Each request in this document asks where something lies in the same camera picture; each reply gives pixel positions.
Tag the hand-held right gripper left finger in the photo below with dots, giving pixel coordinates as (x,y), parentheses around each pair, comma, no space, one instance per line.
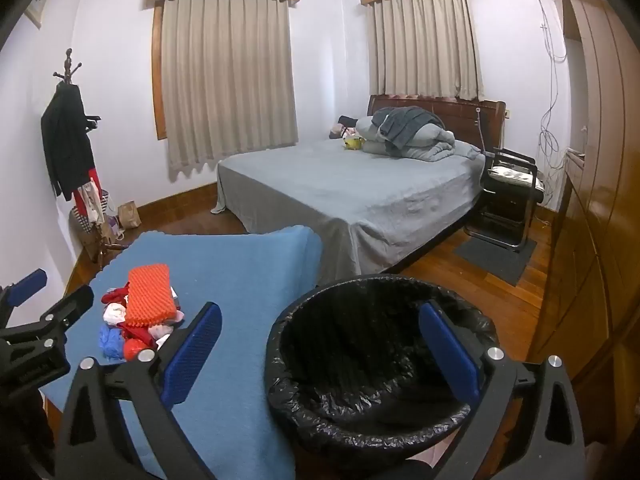
(192,355)

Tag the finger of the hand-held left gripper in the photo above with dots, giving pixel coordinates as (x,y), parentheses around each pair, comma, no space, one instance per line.
(29,286)
(70,307)

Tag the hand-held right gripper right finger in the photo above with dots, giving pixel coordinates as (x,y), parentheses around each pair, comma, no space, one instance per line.
(447,355)

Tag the red cloth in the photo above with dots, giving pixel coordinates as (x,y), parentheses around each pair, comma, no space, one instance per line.
(112,295)

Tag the orange foam fruit net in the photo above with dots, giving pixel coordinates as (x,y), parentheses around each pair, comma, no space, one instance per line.
(147,295)

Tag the trash bin with black bag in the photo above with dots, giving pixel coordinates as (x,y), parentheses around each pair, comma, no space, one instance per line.
(360,350)

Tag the red round wrapper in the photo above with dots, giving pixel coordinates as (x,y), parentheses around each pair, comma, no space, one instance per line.
(132,350)

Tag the large brown paper bag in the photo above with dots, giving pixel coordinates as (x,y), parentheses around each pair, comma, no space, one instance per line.
(91,245)

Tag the striped tote bag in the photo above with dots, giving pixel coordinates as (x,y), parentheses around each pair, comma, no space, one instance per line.
(77,220)

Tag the purple bag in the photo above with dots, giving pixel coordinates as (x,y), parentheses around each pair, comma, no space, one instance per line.
(114,225)

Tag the blue table blanket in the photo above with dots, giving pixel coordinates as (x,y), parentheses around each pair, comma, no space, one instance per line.
(240,270)

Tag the beige garment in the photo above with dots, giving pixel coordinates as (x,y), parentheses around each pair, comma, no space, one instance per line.
(92,205)

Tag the grey floor mat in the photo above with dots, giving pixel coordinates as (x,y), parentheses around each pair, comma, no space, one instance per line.
(495,260)

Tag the small brown paper bag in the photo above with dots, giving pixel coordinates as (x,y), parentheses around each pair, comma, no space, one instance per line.
(130,215)

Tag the red garment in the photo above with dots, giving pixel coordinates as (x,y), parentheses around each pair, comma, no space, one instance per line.
(92,180)

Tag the black metal chair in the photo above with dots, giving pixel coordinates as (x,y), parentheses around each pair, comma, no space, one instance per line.
(500,210)

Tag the black coat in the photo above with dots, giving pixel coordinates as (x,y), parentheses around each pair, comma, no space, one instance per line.
(65,135)

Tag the chair seat cushion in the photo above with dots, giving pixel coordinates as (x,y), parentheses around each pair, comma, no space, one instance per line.
(512,176)

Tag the bed with grey sheet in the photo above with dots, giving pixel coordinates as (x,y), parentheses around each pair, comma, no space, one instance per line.
(325,190)

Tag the grey folded duvet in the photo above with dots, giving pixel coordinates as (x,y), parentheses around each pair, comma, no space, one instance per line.
(430,142)

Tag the wooden wardrobe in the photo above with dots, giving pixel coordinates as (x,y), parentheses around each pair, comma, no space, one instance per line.
(600,185)

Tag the wooden coat rack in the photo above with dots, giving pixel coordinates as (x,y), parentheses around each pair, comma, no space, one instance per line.
(67,60)

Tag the yellow plush toy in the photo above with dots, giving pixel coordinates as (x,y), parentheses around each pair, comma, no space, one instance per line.
(354,144)

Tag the dark grey clothing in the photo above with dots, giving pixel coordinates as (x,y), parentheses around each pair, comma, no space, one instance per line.
(405,122)

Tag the wooden headboard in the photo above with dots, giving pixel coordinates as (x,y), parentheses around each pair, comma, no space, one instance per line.
(465,115)

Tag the pink doll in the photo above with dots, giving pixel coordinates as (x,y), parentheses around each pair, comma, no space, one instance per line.
(340,132)

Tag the wide beige curtain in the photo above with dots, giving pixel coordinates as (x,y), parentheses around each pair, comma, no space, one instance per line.
(225,85)

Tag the narrow beige curtain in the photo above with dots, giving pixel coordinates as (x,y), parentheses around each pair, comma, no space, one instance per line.
(425,45)

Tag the wooden window frame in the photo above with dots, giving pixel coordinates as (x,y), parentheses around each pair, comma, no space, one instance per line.
(159,70)

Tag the framed wall picture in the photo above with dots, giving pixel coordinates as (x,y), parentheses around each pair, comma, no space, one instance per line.
(39,5)

